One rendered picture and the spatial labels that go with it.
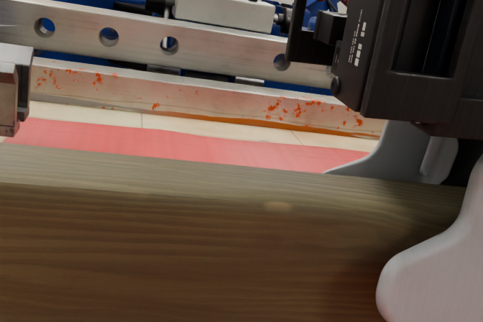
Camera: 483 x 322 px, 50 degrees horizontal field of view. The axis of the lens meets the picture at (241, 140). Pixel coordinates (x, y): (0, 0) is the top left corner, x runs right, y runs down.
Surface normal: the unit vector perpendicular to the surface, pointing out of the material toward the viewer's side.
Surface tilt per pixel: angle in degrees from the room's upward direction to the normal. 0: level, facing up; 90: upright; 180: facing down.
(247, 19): 90
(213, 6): 90
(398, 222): 63
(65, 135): 0
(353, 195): 0
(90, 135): 0
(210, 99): 90
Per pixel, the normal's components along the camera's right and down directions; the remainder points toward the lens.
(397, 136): 0.10, 0.43
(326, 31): -0.97, -0.07
